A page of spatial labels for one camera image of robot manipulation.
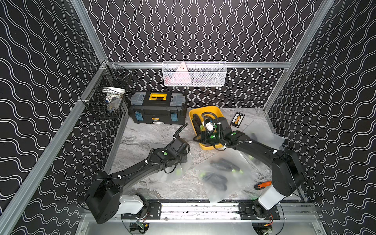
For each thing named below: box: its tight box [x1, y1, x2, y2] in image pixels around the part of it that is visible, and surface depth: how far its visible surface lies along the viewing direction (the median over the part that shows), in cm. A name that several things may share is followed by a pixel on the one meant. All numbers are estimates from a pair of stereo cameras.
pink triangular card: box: [170, 61, 192, 84], surface depth 92 cm
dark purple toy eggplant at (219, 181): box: [202, 173, 228, 191], surface depth 83 cm
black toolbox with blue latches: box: [128, 91, 188, 125], surface depth 104 cm
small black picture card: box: [230, 111, 246, 129], surface depth 115 cm
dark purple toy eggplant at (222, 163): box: [210, 158, 244, 174], surface depth 90 cm
